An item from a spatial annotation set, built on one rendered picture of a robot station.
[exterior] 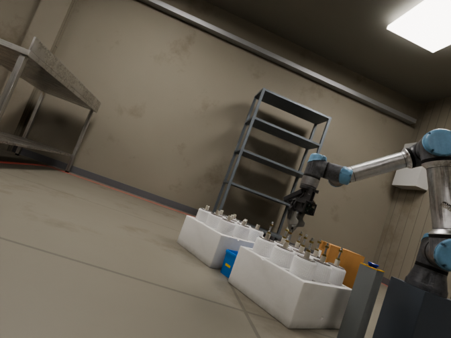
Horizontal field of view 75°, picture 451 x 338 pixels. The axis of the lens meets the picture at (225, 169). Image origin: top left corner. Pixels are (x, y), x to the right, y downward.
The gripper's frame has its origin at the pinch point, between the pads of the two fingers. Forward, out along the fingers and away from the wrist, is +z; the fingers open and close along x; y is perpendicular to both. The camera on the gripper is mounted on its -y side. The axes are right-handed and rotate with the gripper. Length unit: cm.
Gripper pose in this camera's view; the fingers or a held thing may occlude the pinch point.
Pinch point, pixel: (290, 228)
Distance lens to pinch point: 137.5
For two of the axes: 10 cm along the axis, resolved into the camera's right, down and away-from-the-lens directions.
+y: 4.6, 1.0, -8.8
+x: 8.2, 3.4, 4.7
